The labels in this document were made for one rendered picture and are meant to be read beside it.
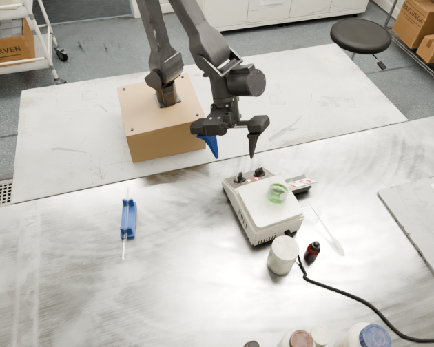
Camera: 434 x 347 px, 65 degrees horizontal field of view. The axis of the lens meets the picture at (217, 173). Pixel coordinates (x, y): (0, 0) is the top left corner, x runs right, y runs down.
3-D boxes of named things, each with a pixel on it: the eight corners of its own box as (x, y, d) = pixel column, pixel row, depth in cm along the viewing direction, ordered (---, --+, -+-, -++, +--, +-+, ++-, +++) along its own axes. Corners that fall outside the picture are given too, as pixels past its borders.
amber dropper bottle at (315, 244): (308, 264, 79) (316, 250, 73) (300, 254, 80) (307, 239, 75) (318, 258, 80) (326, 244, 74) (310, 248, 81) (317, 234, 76)
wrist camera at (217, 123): (209, 104, 79) (195, 111, 74) (238, 101, 75) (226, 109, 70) (213, 129, 81) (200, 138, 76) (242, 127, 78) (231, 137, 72)
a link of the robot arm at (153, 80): (145, 85, 92) (140, 65, 87) (169, 69, 96) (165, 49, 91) (163, 94, 89) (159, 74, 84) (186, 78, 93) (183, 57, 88)
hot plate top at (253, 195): (235, 189, 82) (235, 186, 81) (280, 175, 85) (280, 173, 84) (257, 230, 75) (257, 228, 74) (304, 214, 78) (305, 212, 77)
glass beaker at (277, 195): (292, 197, 80) (299, 175, 74) (278, 211, 78) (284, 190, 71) (271, 183, 83) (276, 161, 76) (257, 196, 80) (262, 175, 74)
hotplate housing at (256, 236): (220, 185, 92) (221, 166, 86) (264, 172, 96) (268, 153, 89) (255, 257, 80) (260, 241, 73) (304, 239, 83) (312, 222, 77)
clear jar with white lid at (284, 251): (297, 262, 79) (305, 246, 73) (282, 281, 76) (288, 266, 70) (276, 246, 81) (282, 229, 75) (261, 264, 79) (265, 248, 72)
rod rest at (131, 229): (123, 204, 88) (120, 196, 85) (136, 203, 88) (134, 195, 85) (120, 239, 82) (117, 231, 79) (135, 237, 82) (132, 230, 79)
